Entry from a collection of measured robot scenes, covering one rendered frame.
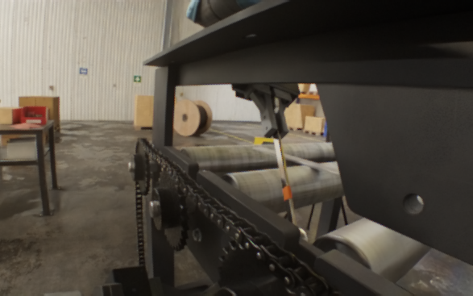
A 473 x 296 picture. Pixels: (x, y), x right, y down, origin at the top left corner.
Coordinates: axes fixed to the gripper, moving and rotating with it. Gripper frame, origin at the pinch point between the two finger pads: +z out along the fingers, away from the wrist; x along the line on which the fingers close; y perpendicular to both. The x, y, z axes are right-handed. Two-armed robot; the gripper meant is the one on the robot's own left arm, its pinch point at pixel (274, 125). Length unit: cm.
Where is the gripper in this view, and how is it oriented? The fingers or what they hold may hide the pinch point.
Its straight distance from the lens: 42.7
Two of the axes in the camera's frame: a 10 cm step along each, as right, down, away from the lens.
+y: 4.5, -5.4, -7.2
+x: 8.9, 2.0, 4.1
